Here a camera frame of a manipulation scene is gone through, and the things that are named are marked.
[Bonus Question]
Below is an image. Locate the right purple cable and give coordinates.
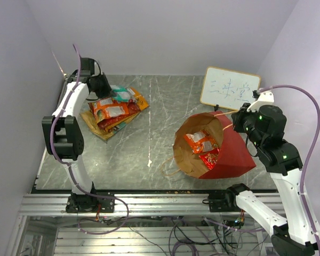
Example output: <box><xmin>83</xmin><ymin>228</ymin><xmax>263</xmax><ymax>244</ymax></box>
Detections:
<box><xmin>257</xmin><ymin>84</ymin><xmax>320</xmax><ymax>256</ymax></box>

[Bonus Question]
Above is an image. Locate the orange snack packet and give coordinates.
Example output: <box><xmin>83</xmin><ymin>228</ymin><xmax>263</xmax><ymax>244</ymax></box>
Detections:
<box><xmin>183</xmin><ymin>129</ymin><xmax>219</xmax><ymax>154</ymax></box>

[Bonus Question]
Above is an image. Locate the red snack packet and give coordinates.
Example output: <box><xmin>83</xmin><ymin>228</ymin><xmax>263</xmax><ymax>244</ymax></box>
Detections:
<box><xmin>199</xmin><ymin>151</ymin><xmax>219</xmax><ymax>170</ymax></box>

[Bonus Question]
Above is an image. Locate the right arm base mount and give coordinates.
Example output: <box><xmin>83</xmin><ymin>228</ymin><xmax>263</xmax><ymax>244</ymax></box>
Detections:
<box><xmin>202</xmin><ymin>193</ymin><xmax>239</xmax><ymax>213</ymax></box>

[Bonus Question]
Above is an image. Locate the purple cable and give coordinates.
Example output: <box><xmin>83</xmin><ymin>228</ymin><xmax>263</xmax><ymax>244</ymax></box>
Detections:
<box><xmin>50</xmin><ymin>44</ymin><xmax>130</xmax><ymax>198</ymax></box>
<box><xmin>257</xmin><ymin>84</ymin><xmax>320</xmax><ymax>256</ymax></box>

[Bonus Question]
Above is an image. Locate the orange Fox's fruits bag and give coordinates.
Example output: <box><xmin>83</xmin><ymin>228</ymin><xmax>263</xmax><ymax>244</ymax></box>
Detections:
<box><xmin>89</xmin><ymin>98</ymin><xmax>129</xmax><ymax>123</ymax></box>

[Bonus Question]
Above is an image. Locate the red chips bag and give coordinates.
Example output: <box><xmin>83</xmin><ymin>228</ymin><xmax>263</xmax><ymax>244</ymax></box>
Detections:
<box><xmin>97</xmin><ymin>102</ymin><xmax>140</xmax><ymax>131</ymax></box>

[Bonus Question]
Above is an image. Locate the small whiteboard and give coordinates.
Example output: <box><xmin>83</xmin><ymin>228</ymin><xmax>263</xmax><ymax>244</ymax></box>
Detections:
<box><xmin>200</xmin><ymin>67</ymin><xmax>261</xmax><ymax>110</ymax></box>

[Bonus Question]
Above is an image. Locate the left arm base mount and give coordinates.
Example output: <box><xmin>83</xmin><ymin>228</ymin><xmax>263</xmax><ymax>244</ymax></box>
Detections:
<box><xmin>65</xmin><ymin>193</ymin><xmax>115</xmax><ymax>213</ymax></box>

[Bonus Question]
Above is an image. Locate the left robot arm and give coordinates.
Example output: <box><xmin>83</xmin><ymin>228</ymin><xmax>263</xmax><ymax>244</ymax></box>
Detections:
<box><xmin>42</xmin><ymin>57</ymin><xmax>111</xmax><ymax>212</ymax></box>

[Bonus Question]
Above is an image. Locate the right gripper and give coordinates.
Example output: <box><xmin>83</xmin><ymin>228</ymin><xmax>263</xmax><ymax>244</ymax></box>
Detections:
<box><xmin>231</xmin><ymin>102</ymin><xmax>265</xmax><ymax>148</ymax></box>

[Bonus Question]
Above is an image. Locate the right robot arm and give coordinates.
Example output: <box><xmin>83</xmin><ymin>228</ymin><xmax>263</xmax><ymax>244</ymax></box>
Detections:
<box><xmin>224</xmin><ymin>90</ymin><xmax>320</xmax><ymax>255</ymax></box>

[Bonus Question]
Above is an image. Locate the aluminium frame rail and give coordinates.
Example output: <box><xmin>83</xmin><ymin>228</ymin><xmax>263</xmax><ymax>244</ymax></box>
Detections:
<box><xmin>5</xmin><ymin>190</ymin><xmax>310</xmax><ymax>256</ymax></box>

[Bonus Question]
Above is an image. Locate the teal Fox's candy bag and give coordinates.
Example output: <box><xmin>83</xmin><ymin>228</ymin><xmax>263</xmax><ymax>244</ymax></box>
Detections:
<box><xmin>110</xmin><ymin>85</ymin><xmax>137</xmax><ymax>103</ymax></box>

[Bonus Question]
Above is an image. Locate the kraft kettle chips bag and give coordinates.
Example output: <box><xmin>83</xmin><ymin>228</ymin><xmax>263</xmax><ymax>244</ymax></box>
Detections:
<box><xmin>79</xmin><ymin>110</ymin><xmax>137</xmax><ymax>141</ymax></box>

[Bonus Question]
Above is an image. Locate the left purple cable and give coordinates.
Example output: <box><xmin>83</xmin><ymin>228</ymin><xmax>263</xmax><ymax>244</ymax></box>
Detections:
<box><xmin>50</xmin><ymin>44</ymin><xmax>130</xmax><ymax>198</ymax></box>

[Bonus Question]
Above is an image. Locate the orange chips bag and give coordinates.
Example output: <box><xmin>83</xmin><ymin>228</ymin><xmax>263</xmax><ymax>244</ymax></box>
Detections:
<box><xmin>103</xmin><ymin>86</ymin><xmax>149</xmax><ymax>133</ymax></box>

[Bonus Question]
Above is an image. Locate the red paper bag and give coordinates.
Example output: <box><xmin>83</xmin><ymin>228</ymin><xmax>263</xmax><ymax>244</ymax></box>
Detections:
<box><xmin>172</xmin><ymin>111</ymin><xmax>256</xmax><ymax>179</ymax></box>

